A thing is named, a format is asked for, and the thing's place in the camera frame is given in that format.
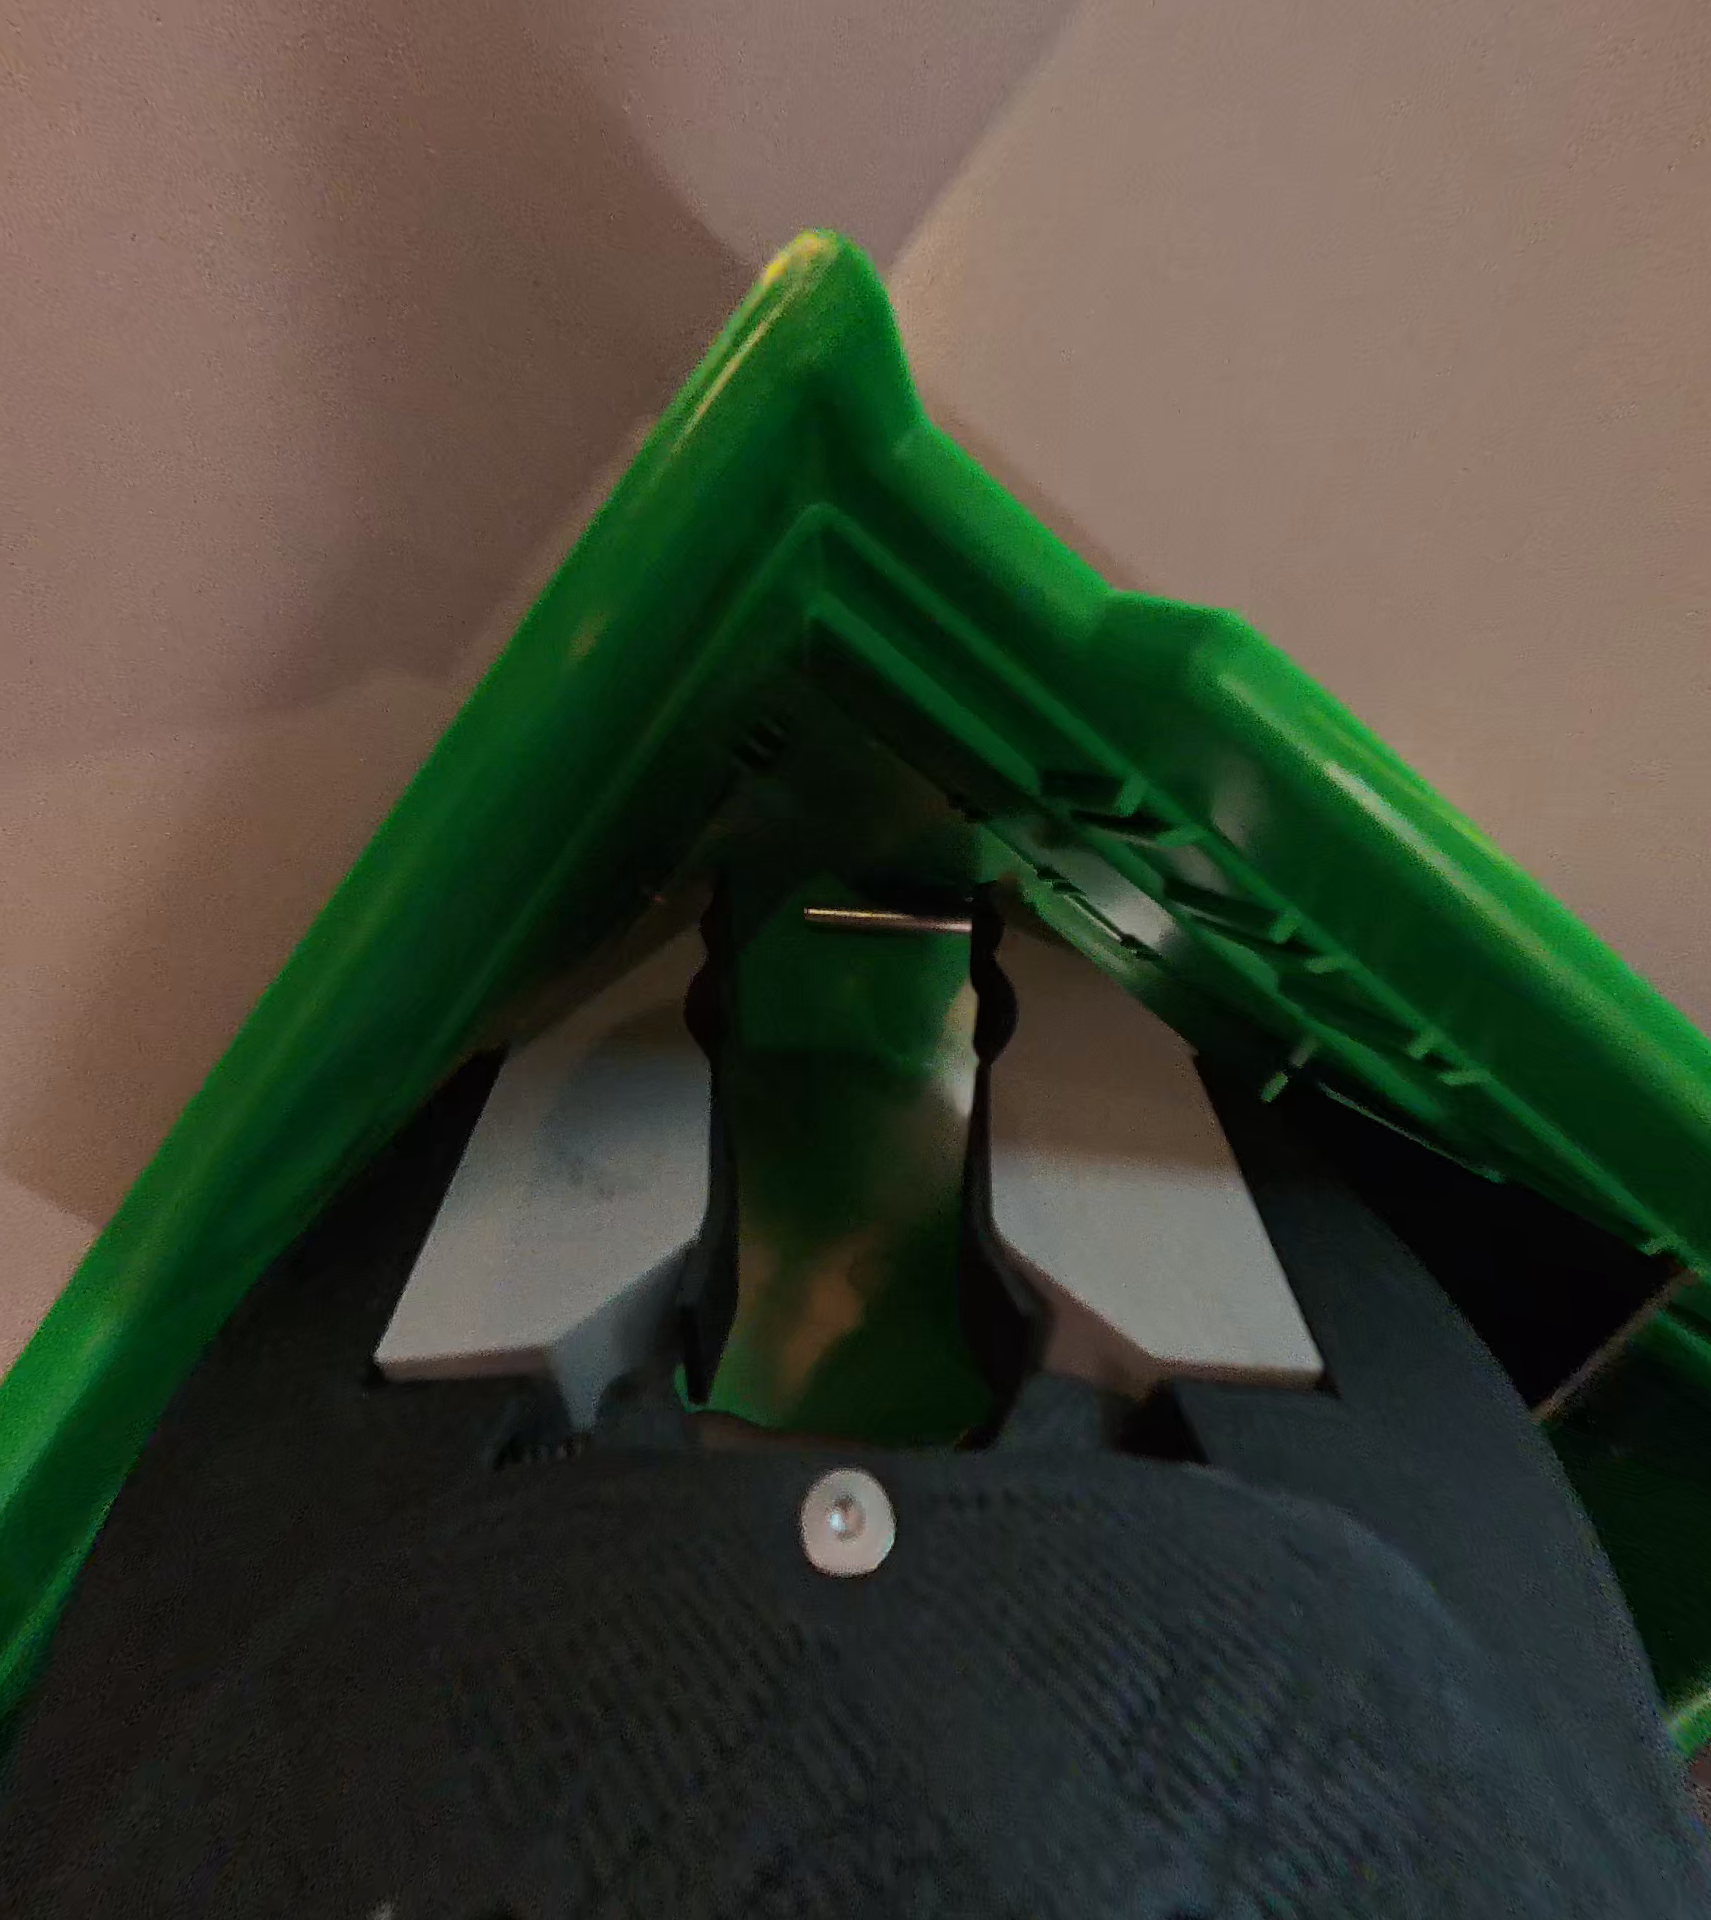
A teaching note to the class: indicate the steel hex bolt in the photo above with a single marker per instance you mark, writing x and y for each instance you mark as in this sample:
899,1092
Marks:
885,917

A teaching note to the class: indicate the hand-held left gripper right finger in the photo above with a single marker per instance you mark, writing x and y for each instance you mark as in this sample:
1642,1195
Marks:
1126,1200

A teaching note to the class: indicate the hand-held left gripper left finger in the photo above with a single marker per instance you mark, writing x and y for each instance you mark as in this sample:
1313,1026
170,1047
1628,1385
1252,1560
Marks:
558,1200

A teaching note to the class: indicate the green plastic bin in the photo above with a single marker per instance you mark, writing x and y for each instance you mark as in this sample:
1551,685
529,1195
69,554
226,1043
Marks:
495,900

